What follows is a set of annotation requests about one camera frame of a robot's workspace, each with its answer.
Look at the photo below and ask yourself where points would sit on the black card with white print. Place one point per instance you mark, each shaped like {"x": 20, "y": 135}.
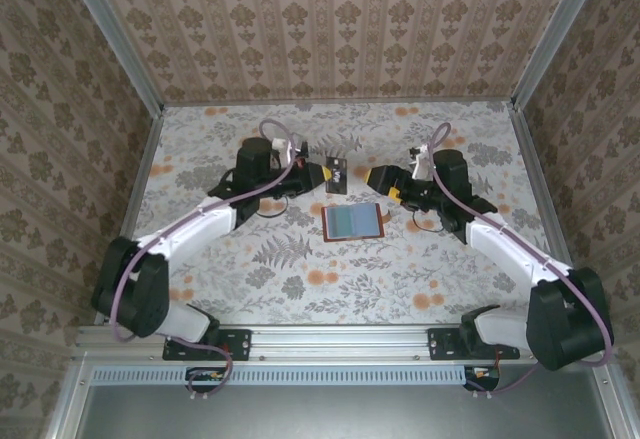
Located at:
{"x": 340, "y": 176}

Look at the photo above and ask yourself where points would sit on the brown leather card holder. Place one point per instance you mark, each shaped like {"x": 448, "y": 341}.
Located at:
{"x": 367, "y": 224}

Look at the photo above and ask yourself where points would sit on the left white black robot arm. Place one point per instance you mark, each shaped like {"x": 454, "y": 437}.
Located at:
{"x": 200, "y": 224}

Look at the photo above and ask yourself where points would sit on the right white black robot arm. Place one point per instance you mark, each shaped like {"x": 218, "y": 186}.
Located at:
{"x": 505, "y": 254}

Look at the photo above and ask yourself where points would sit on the floral table cover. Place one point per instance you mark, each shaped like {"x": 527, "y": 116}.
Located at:
{"x": 350, "y": 279}

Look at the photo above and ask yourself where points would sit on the black connector socket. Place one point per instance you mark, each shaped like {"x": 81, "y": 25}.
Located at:
{"x": 480, "y": 374}
{"x": 200, "y": 378}

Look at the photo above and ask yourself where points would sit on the grey metal panel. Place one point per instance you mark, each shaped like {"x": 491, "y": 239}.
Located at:
{"x": 325, "y": 414}

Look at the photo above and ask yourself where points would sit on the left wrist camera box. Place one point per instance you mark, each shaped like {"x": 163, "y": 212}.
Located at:
{"x": 281, "y": 146}

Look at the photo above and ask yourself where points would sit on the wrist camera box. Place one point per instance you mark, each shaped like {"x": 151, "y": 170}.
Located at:
{"x": 421, "y": 161}
{"x": 281, "y": 146}

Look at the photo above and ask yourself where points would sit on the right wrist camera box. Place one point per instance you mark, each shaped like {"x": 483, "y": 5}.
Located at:
{"x": 421, "y": 161}

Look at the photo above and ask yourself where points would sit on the aluminium side rail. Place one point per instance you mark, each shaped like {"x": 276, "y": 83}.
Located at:
{"x": 142, "y": 169}
{"x": 537, "y": 169}

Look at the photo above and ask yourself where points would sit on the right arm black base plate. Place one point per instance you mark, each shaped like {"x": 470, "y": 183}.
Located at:
{"x": 440, "y": 344}

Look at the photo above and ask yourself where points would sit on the aluminium mounting rail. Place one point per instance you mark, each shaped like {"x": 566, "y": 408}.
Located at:
{"x": 340, "y": 344}

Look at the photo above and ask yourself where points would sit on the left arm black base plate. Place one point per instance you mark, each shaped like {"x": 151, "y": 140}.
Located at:
{"x": 240, "y": 344}

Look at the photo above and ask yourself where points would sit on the aluminium frame post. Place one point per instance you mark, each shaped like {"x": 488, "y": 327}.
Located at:
{"x": 116, "y": 34}
{"x": 556, "y": 34}

